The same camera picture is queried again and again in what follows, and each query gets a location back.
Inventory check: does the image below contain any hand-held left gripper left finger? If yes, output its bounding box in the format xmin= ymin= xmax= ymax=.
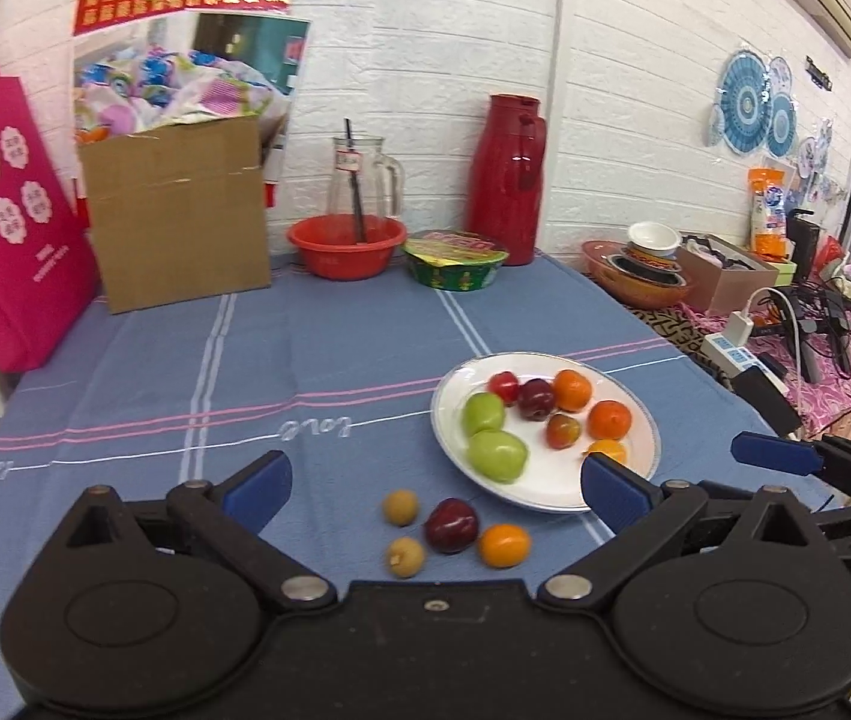
xmin=39 ymin=450 xmax=340 ymax=613

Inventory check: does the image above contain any glass pitcher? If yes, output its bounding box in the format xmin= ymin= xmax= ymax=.
xmin=328 ymin=135 xmax=404 ymax=222

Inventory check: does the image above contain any red plastic basin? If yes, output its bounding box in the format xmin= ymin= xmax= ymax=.
xmin=287 ymin=214 xmax=407 ymax=281

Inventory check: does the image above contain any floral cloth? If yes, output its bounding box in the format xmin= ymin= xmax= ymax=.
xmin=73 ymin=49 xmax=295 ymax=143

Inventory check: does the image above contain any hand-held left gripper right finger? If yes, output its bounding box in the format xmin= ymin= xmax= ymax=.
xmin=537 ymin=453 xmax=843 ymax=612

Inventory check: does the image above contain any brown cardboard box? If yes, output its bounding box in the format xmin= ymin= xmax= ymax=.
xmin=76 ymin=114 xmax=272 ymax=314

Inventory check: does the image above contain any large blue paper fan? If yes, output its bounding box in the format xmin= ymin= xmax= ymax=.
xmin=718 ymin=50 xmax=773 ymax=156

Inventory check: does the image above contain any green instant noodle bowl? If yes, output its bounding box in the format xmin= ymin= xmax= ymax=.
xmin=403 ymin=230 xmax=509 ymax=292

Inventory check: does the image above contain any tan open box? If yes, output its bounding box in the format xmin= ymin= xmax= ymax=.
xmin=676 ymin=234 xmax=781 ymax=316

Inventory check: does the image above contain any large orange mandarin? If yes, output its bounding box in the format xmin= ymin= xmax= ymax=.
xmin=586 ymin=400 xmax=634 ymax=442

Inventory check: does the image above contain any small orange kumquat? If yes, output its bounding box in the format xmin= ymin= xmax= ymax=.
xmin=478 ymin=523 xmax=532 ymax=569

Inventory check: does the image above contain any patterned bowl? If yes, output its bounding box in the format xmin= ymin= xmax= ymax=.
xmin=606 ymin=247 xmax=685 ymax=286

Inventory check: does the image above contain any black stand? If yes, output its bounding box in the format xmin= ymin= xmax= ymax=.
xmin=786 ymin=210 xmax=851 ymax=383

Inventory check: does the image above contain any white porcelain plate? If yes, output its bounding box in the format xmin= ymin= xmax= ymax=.
xmin=430 ymin=352 xmax=660 ymax=514

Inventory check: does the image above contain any red thermos jug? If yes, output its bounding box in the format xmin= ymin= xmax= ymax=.
xmin=466 ymin=94 xmax=548 ymax=267

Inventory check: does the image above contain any yellow-orange kumquat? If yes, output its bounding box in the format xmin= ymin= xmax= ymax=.
xmin=583 ymin=439 xmax=629 ymax=466

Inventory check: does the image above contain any red-green small tomato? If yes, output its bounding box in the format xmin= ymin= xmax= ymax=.
xmin=546 ymin=412 xmax=583 ymax=450

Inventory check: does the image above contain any black stirring stick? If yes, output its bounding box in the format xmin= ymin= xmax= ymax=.
xmin=343 ymin=118 xmax=367 ymax=245

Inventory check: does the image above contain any brown longan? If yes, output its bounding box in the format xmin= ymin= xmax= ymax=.
xmin=386 ymin=536 xmax=427 ymax=579
xmin=383 ymin=489 xmax=421 ymax=527

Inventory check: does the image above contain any blue striped tablecloth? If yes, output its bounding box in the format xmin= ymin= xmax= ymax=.
xmin=0 ymin=247 xmax=847 ymax=616

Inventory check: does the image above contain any dark red plum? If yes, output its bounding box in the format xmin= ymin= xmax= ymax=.
xmin=424 ymin=497 xmax=480 ymax=555
xmin=519 ymin=379 xmax=556 ymax=422

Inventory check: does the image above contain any orange snack packet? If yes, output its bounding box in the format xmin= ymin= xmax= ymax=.
xmin=748 ymin=167 xmax=798 ymax=256

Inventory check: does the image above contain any orange-brown bowl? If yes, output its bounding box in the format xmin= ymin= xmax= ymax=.
xmin=582 ymin=240 xmax=697 ymax=308

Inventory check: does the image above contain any large green jujube fruit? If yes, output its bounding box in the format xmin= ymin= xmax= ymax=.
xmin=468 ymin=429 xmax=530 ymax=485

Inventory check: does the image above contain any white wall conduit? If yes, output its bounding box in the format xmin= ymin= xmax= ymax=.
xmin=546 ymin=0 xmax=580 ymax=233

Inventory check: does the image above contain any white power strip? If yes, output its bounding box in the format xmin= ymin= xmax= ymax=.
xmin=702 ymin=330 xmax=772 ymax=377

